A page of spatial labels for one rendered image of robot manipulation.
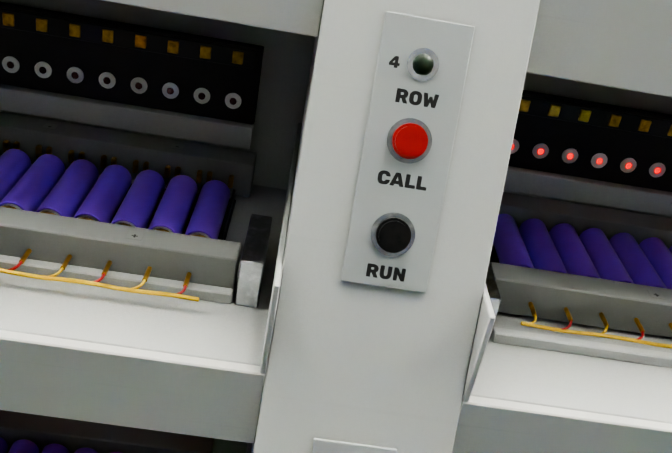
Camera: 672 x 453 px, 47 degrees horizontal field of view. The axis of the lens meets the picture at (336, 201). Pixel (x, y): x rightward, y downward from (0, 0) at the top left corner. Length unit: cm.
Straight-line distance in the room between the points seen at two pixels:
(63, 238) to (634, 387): 30
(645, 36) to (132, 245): 27
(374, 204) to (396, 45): 7
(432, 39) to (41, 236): 22
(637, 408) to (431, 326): 12
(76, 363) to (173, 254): 7
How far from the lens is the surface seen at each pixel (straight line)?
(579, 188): 55
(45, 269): 42
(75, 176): 48
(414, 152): 34
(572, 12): 37
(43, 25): 52
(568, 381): 42
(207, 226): 43
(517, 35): 36
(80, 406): 40
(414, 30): 35
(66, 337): 38
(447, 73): 35
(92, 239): 41
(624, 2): 38
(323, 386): 37
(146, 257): 41
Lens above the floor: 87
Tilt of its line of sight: 8 degrees down
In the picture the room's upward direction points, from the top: 9 degrees clockwise
